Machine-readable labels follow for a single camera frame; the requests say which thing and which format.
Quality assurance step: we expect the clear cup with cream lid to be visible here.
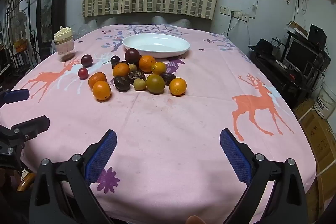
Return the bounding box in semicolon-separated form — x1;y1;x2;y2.
54;26;76;62

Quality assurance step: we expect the white power cable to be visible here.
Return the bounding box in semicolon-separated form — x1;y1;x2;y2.
220;17;240;37

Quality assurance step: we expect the brown wooden chair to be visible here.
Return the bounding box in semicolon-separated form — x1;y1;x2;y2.
17;170;36;191

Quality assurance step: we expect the dark red plum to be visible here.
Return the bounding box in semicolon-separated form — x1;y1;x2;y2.
81;54;93;68

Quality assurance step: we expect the clear plastic bag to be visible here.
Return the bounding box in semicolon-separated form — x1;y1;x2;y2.
75;24;91;37

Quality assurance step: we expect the computer monitor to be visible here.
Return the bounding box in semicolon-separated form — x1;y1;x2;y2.
285;39;319;70

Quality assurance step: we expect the black metal coat rack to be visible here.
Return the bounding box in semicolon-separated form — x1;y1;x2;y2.
26;0;38;63

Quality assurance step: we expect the white oval plate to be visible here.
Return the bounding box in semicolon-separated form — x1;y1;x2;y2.
122;33;191;58

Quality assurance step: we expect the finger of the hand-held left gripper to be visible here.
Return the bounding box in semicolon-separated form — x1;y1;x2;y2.
0;88;30;109
0;115;50;155

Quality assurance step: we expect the dark purple plum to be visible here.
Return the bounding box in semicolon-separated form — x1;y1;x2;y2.
124;48;140;64

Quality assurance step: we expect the standing fan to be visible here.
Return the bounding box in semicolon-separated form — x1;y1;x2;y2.
14;10;28;42

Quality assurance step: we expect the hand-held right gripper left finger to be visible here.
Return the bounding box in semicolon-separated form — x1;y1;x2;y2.
29;129;118;224

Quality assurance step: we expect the black desk rack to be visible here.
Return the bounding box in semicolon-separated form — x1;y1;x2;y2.
249;30;331;109

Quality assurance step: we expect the greenish yellow orange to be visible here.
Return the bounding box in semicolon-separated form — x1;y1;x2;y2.
146;74;166;94

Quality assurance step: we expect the white bucket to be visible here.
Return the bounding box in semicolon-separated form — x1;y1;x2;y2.
314;82;336;120

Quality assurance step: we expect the small yellow orange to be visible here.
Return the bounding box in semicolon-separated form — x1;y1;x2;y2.
151;62;167;75

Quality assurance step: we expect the black speaker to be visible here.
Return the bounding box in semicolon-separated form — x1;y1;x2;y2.
308;24;327;50

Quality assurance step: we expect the pink deer print tablecloth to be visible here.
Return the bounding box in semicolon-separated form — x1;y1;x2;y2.
0;24;319;224

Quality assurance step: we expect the person's right hand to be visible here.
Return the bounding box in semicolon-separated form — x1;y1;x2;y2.
186;215;207;224

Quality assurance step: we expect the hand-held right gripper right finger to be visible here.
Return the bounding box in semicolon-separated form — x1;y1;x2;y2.
220;128;307;224

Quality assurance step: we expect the wrinkled dark passion fruit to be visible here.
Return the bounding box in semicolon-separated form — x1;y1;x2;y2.
160;72;177;86
114;76;131;92
128;70;146;84

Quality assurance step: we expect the dark cherry with stem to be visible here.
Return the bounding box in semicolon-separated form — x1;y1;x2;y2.
102;55;121;65

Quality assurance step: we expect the black hat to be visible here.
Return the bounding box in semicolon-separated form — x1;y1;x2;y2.
249;39;276;59

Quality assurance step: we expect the flat cardboard box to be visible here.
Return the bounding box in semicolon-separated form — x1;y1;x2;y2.
286;21;309;38

